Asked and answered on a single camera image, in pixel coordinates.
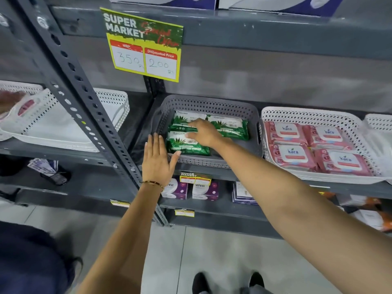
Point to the person's right hand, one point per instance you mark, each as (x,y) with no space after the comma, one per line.
(206,133)

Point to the person's left hand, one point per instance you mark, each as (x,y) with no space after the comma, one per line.
(156,165)

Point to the person's left little finger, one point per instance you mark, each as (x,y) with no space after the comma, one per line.
(147,148)

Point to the person's left thumb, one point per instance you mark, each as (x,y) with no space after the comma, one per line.
(175,156)

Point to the person's left middle finger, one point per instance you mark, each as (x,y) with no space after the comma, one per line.
(158,143)

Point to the person's right fingers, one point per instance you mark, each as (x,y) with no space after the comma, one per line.
(194,134)

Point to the green wet wipes packet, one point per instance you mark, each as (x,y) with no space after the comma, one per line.
(186,148)
(232,127)
(183,119)

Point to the grey perforated plastic basket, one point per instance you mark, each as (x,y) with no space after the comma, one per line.
(220,105)

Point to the person's left forearm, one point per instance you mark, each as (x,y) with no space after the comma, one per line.
(122,241)

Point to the person's right forearm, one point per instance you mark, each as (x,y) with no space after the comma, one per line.
(294,211)

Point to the small yellow shelf price tag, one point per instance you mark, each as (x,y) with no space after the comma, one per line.
(196,178)
(120,203)
(184,213)

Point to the purple white box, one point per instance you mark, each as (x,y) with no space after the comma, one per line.
(205,191)
(176,189)

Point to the large white perforated basket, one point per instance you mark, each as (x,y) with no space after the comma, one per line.
(113,104)

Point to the grey metal shelving rack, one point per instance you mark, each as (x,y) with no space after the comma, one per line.
(92,97)

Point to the stack of purple white boxes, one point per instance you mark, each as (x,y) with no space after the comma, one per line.
(243,194)

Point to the pink wet wipes packet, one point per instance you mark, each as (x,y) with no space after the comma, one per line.
(292,156)
(284,131)
(330,136)
(344,162)

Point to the black packet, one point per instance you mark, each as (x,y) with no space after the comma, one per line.
(56,178)

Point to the yellow green price sign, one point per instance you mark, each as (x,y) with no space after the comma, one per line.
(144,45)

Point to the purple white packet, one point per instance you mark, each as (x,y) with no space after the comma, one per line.
(43,166)

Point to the tilted white perforated basket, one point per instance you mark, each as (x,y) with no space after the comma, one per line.
(36,113)

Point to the person's black left shoe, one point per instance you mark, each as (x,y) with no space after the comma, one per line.
(200,284)

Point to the person's black shoe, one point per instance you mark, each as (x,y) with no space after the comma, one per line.
(256,280)
(200,284)

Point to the blue white box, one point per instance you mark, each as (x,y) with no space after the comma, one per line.
(171,1)
(291,4)

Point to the person's black right shoe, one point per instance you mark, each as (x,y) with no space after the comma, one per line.
(256,280)

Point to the orange white packets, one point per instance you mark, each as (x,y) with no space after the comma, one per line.
(367,214)

